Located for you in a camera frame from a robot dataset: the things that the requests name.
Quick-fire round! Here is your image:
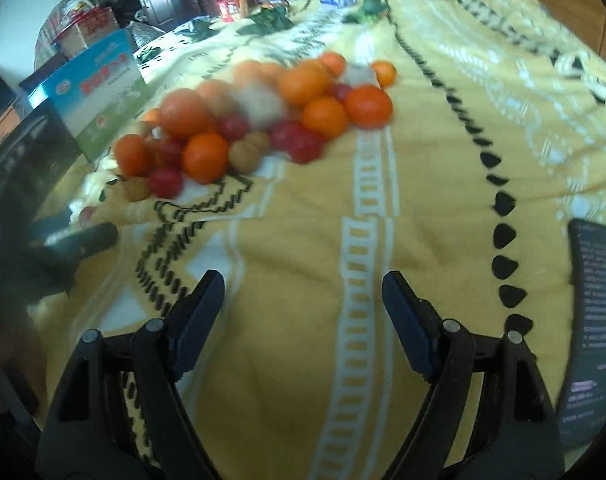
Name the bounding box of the black phone with screen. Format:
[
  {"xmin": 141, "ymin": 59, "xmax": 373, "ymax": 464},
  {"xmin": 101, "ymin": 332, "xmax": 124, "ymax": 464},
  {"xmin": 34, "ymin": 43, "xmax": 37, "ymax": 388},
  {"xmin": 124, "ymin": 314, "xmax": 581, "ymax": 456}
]
[{"xmin": 557, "ymin": 219, "xmax": 606, "ymax": 451}]

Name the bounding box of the black printed box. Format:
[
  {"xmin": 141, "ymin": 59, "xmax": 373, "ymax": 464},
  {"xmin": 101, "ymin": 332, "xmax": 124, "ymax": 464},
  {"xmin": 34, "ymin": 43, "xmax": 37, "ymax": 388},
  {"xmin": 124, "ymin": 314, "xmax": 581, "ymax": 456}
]
[{"xmin": 0, "ymin": 100, "xmax": 82, "ymax": 219}]

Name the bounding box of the orange left front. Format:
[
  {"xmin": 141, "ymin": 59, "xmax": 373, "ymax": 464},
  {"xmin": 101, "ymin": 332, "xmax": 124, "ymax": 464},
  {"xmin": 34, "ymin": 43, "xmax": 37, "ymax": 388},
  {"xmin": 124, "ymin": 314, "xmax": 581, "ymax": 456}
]
[{"xmin": 113, "ymin": 133, "xmax": 153, "ymax": 178}]

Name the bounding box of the red tomato left front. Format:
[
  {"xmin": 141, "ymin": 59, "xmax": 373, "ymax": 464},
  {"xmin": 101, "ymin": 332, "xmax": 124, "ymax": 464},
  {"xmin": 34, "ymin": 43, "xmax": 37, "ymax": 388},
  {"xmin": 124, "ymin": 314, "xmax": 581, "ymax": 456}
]
[{"xmin": 149, "ymin": 168, "xmax": 184, "ymax": 198}]

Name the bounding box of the red tomato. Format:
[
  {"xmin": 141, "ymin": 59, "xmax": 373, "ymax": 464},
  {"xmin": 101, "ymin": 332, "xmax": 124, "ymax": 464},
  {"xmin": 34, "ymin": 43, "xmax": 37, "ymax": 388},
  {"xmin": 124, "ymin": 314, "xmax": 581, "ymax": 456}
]
[
  {"xmin": 286, "ymin": 130, "xmax": 324, "ymax": 165},
  {"xmin": 149, "ymin": 168, "xmax": 184, "ymax": 198}
]

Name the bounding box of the blue white carton box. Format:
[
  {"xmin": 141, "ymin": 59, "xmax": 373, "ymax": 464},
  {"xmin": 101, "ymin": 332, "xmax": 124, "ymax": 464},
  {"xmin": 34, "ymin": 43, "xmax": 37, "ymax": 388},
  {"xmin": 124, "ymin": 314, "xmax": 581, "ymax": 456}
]
[{"xmin": 28, "ymin": 29, "xmax": 149, "ymax": 162}]

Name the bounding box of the orange centre front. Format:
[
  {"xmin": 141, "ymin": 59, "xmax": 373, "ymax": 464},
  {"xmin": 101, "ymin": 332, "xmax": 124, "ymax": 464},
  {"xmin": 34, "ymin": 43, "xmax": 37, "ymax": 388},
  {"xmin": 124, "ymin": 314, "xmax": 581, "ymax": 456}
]
[{"xmin": 181, "ymin": 133, "xmax": 229, "ymax": 185}]

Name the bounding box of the brown kiwi fruit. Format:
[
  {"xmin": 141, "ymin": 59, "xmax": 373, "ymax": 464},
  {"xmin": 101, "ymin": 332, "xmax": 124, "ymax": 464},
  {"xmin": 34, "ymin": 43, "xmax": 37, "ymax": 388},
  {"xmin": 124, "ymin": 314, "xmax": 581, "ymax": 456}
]
[{"xmin": 228, "ymin": 140, "xmax": 262, "ymax": 174}]

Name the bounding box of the large pale orange left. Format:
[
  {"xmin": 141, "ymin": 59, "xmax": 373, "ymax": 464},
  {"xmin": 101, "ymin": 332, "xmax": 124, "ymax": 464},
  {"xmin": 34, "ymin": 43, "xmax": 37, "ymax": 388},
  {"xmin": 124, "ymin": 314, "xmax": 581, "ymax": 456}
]
[{"xmin": 159, "ymin": 88, "xmax": 210, "ymax": 141}]

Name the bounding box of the red tomato centre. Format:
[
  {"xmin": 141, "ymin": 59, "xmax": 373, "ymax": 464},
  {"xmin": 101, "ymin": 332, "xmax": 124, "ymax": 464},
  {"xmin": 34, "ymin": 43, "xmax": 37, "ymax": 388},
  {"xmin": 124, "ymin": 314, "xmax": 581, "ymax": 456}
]
[{"xmin": 286, "ymin": 130, "xmax": 324, "ymax": 165}]

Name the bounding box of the brown cardboard box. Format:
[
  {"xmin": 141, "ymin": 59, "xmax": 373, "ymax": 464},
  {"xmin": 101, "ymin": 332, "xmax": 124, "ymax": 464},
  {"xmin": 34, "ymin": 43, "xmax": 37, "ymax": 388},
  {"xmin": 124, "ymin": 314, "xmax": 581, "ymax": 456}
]
[{"xmin": 54, "ymin": 6, "xmax": 120, "ymax": 60}]

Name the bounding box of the orange middle right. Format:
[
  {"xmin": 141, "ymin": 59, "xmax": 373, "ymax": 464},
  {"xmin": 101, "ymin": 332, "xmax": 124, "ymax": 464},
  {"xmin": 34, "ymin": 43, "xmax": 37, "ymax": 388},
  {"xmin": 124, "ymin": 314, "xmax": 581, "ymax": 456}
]
[{"xmin": 301, "ymin": 96, "xmax": 349, "ymax": 142}]

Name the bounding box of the large orange right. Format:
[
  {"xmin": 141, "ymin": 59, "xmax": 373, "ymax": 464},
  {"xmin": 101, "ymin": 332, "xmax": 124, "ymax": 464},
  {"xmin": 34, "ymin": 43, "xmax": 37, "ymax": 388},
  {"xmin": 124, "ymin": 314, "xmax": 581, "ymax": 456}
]
[{"xmin": 343, "ymin": 84, "xmax": 393, "ymax": 130}]

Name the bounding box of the red snack box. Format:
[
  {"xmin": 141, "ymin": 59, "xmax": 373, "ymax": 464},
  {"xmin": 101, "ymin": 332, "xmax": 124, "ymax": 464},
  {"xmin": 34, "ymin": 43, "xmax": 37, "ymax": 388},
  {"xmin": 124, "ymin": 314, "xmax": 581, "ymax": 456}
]
[{"xmin": 217, "ymin": 0, "xmax": 249, "ymax": 23}]

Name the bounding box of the small orange far right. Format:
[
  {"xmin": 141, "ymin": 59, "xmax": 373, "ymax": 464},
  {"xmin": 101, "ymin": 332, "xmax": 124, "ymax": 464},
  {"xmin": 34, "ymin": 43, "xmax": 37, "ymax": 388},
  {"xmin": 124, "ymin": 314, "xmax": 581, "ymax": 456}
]
[{"xmin": 370, "ymin": 61, "xmax": 397, "ymax": 88}]

